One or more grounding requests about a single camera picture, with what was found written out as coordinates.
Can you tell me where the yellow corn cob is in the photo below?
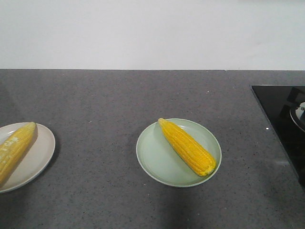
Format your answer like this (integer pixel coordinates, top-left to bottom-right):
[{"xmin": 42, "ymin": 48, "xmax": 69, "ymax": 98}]
[{"xmin": 158, "ymin": 118, "xmax": 216, "ymax": 177}]

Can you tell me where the black glass gas stove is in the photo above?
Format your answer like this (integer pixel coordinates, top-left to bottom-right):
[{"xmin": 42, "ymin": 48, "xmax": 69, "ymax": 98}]
[{"xmin": 252, "ymin": 85, "xmax": 305, "ymax": 187}]

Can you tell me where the orange-yellow corn cob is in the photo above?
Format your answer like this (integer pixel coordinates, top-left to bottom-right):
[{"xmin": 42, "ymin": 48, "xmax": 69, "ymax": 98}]
[{"xmin": 0, "ymin": 122, "xmax": 37, "ymax": 186}]

